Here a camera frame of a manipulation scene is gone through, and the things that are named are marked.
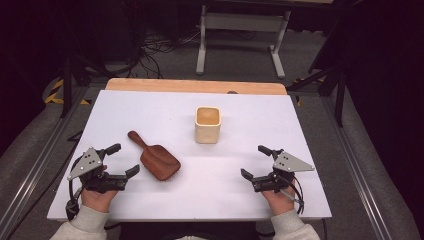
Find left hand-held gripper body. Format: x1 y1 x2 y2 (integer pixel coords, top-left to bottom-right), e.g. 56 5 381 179
67 147 130 195

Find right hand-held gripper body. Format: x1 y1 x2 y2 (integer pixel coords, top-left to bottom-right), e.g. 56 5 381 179
251 149 315 194

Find person's left hand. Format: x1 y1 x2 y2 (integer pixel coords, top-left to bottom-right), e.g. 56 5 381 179
80 187 119 214

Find person's right hand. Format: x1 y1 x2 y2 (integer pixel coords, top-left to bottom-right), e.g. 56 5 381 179
260 190 298 217

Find white table cover board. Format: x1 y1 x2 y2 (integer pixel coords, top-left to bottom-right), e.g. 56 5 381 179
46 89 333 223

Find brown wooden scoop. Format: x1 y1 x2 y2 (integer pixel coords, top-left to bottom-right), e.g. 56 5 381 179
127 130 182 182

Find cream square cup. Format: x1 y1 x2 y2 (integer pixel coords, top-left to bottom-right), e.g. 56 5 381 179
194 105 222 145

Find yellow black hazard tape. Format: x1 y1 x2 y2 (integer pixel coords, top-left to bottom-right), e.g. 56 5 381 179
292 77 327 108
44 78 92 106

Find black metal stand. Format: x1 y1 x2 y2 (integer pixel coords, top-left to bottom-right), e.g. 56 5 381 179
56 0 113 119
286 64 348 128

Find person's dark lap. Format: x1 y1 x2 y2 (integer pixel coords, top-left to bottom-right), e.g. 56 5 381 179
119 221 268 240

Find wooden table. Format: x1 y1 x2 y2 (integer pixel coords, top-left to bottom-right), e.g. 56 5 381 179
105 78 288 96

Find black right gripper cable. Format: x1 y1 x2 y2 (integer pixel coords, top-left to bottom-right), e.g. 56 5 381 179
283 173 306 215

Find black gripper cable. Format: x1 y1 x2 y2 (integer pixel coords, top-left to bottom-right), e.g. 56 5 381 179
283 173 306 215
65 173 84 222

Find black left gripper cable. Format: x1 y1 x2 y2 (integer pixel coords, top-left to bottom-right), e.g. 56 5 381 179
65 173 84 222

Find aluminium floor rail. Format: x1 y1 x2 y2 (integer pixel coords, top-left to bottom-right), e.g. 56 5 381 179
0 85 98 240
320 95 393 240

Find black cables on floor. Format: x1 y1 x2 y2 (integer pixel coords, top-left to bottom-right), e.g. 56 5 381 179
126 28 204 80

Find white metal table frame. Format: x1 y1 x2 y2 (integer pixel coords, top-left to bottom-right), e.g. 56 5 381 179
195 3 292 80

